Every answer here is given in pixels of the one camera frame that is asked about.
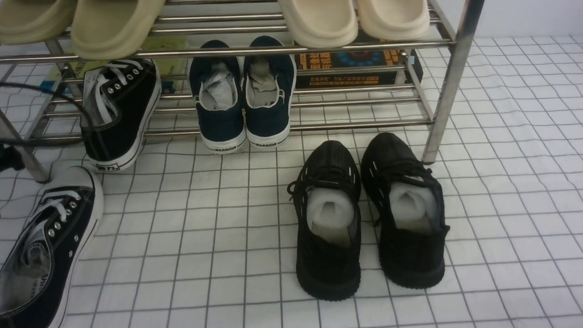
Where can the navy slip-on shoe left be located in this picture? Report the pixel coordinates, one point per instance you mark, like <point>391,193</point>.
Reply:
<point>215,88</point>

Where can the olive green slipper far left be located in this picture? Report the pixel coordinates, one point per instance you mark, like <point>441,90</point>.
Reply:
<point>32,21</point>

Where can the black printed cardboard box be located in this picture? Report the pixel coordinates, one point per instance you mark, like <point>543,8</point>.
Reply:
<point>347,69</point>

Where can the black knit sneaker left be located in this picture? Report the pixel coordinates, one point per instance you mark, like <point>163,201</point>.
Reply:
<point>329,238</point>

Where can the beige slipper left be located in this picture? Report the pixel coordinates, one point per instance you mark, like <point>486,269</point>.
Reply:
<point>320,24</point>

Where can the black knit sneaker right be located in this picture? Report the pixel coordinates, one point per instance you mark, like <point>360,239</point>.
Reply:
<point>411,213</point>

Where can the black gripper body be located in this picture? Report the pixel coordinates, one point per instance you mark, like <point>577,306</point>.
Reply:
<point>10,158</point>

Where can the black knit sneaker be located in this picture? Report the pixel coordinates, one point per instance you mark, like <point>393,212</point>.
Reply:
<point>411,213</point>
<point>329,238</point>

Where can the black canvas sneaker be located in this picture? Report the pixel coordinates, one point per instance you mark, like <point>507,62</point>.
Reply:
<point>119,98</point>
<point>38,271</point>

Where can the stainless steel shoe rack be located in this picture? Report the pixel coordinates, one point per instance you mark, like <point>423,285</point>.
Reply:
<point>459,46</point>

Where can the beige slipper right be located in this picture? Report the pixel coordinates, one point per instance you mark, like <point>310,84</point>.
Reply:
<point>394,19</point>

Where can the olive green slipper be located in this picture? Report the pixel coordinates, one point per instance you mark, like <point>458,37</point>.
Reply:
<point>32,21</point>
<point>112,29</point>

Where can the navy slip-on shoe right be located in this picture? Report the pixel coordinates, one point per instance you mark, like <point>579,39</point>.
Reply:
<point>268,84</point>

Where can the beige slipper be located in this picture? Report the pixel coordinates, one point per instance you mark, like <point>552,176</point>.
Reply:
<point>320,24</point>
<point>394,19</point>

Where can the navy slip-on shoe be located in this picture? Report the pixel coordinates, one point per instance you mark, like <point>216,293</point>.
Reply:
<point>215,88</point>
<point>268,84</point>

